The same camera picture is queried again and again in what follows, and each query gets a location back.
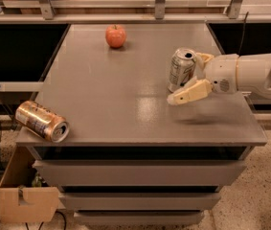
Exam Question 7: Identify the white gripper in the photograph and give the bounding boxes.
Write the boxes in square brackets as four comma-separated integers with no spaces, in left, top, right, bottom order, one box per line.
[167,53,238,105]

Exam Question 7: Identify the white 7up can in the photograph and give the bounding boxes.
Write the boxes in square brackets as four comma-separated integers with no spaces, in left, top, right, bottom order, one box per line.
[169,48,197,92]

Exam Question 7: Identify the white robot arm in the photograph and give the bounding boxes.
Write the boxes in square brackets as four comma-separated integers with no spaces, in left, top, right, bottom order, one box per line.
[168,48,271,105]

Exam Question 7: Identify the red apple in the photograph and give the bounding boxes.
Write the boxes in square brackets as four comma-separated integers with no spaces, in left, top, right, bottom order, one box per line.
[105,24,126,48]

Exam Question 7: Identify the gold soda can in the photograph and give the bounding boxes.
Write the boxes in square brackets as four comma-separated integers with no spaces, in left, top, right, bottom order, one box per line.
[15,101,69,143]

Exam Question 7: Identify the grey drawer cabinet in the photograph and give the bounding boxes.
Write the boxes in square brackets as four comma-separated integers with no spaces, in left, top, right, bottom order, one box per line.
[17,24,266,224]

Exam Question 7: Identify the cardboard box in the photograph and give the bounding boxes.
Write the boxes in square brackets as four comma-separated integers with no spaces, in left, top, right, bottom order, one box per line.
[0,147,59,223]

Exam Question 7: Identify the metal shelf frame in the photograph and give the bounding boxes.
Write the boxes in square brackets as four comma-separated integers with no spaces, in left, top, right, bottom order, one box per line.
[0,0,271,24]

